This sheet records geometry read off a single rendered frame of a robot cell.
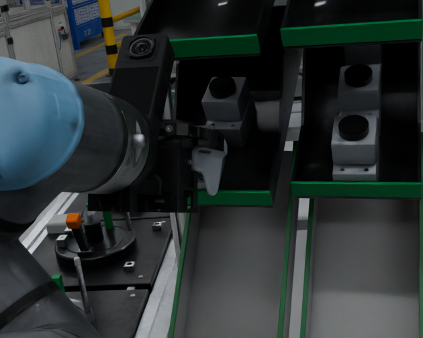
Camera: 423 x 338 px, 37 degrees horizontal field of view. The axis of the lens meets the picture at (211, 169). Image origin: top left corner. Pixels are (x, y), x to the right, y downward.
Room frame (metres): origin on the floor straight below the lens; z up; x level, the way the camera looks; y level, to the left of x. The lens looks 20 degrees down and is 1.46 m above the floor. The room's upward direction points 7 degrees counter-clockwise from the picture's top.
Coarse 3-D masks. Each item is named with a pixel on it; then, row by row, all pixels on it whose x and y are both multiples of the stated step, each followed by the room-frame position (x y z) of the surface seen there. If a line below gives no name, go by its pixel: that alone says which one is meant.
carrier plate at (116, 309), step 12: (96, 300) 0.83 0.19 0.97; (108, 300) 0.83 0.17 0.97; (120, 300) 0.82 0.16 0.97; (132, 300) 0.82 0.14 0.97; (144, 300) 0.82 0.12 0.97; (96, 312) 0.80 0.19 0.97; (108, 312) 0.79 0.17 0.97; (120, 312) 0.79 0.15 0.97; (132, 312) 0.79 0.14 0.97; (96, 324) 0.77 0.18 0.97; (108, 324) 0.76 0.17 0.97; (120, 324) 0.76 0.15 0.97; (132, 324) 0.76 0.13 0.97; (108, 336) 0.73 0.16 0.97; (120, 336) 0.73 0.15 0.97; (132, 336) 0.74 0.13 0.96
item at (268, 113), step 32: (192, 64) 0.80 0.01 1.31; (224, 64) 0.85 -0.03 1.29; (256, 64) 0.84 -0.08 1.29; (288, 64) 0.74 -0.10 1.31; (192, 96) 0.79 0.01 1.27; (256, 96) 0.78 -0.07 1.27; (288, 96) 0.73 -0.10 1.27; (256, 128) 0.72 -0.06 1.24; (256, 160) 0.67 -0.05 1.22; (224, 192) 0.61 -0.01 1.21; (256, 192) 0.60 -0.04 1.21
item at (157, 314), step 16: (64, 192) 1.32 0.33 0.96; (64, 208) 1.23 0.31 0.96; (32, 240) 1.09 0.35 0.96; (160, 272) 0.91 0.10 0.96; (176, 272) 0.91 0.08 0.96; (160, 288) 0.86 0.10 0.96; (160, 304) 0.83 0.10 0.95; (144, 320) 0.78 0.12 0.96; (160, 320) 0.77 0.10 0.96; (144, 336) 0.74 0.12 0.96; (160, 336) 0.73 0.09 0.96
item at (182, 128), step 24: (144, 120) 0.47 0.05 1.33; (168, 120) 0.53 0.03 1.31; (168, 144) 0.52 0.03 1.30; (192, 144) 0.54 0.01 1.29; (144, 168) 0.45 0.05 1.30; (168, 168) 0.51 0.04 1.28; (120, 192) 0.46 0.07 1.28; (144, 192) 0.48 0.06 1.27; (168, 192) 0.51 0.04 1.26; (192, 192) 0.53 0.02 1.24
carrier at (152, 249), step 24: (96, 216) 1.00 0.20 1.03; (48, 240) 1.06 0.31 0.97; (72, 240) 1.01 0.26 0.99; (96, 240) 0.99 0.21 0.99; (120, 240) 0.99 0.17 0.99; (144, 240) 1.02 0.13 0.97; (168, 240) 1.01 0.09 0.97; (48, 264) 0.97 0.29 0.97; (72, 264) 0.94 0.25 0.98; (96, 264) 0.93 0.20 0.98; (120, 264) 0.94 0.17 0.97; (144, 264) 0.93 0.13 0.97; (72, 288) 0.88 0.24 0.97; (96, 288) 0.88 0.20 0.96; (120, 288) 0.87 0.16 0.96; (144, 288) 0.86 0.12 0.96
